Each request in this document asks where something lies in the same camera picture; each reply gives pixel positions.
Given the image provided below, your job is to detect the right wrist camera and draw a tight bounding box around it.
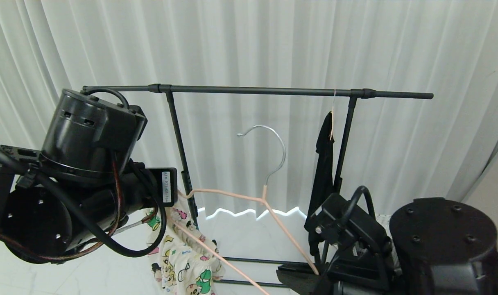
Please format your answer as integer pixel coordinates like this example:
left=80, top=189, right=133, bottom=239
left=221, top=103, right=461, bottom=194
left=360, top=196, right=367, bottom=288
left=304, top=193, right=394, bottom=280

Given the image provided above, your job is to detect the black garment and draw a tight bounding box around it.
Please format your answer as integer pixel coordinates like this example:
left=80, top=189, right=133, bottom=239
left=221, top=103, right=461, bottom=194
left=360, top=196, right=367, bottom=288
left=304, top=111, right=336, bottom=256

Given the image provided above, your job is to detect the white curtain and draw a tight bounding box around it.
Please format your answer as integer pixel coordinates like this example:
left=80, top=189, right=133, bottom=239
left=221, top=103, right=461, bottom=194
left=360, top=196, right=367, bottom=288
left=0, top=0, right=498, bottom=218

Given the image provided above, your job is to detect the white laundry basket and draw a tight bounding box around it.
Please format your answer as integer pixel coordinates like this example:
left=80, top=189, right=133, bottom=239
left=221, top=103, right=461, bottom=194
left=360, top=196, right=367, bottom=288
left=375, top=213, right=398, bottom=269

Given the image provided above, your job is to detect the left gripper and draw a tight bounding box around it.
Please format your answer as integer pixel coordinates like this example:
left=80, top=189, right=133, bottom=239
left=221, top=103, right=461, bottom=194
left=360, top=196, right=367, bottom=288
left=2, top=166, right=179, bottom=263

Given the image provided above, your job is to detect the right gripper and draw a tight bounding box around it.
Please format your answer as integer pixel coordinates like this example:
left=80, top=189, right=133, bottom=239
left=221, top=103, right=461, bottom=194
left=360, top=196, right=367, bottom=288
left=314, top=257, right=398, bottom=295

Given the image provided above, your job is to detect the black clothes rack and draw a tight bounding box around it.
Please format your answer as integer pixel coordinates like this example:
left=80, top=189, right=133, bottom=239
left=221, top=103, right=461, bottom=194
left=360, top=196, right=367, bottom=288
left=81, top=84, right=434, bottom=288

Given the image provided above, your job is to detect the cream printed garment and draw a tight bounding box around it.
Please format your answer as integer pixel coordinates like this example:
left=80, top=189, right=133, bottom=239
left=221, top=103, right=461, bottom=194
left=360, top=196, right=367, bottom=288
left=148, top=206, right=226, bottom=295

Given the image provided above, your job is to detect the pink clothes hanger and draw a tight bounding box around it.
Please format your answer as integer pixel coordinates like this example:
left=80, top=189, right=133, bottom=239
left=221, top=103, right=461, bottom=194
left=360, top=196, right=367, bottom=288
left=330, top=89, right=337, bottom=141
left=177, top=125, right=320, bottom=295

